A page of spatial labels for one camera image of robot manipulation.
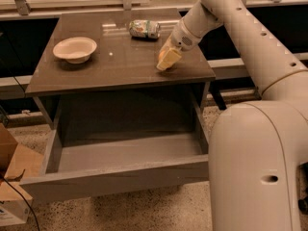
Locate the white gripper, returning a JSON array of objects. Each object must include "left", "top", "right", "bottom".
[{"left": 157, "top": 19, "right": 201, "bottom": 71}]

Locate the orange fruit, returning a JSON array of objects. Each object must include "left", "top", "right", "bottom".
[{"left": 158, "top": 47, "right": 168, "bottom": 61}]

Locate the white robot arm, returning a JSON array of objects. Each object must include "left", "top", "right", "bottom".
[{"left": 157, "top": 0, "right": 308, "bottom": 231}]

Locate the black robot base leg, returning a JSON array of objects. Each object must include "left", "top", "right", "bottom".
[{"left": 298, "top": 163, "right": 308, "bottom": 215}]

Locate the grey cabinet with top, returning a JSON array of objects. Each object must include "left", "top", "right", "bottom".
[{"left": 25, "top": 8, "right": 217, "bottom": 131}]

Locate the open grey top drawer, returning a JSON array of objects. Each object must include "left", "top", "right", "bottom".
[{"left": 19, "top": 90, "right": 213, "bottom": 205}]

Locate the crushed soda can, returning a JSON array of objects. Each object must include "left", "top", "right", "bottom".
[{"left": 129, "top": 19, "right": 160, "bottom": 39}]

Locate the white paper bowl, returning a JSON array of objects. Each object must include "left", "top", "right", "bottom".
[{"left": 53, "top": 37, "right": 97, "bottom": 64}]

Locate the cardboard box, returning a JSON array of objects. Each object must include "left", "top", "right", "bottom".
[{"left": 0, "top": 124, "right": 42, "bottom": 226}]

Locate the black cable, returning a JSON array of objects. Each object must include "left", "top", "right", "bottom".
[{"left": 0, "top": 173, "right": 41, "bottom": 231}]

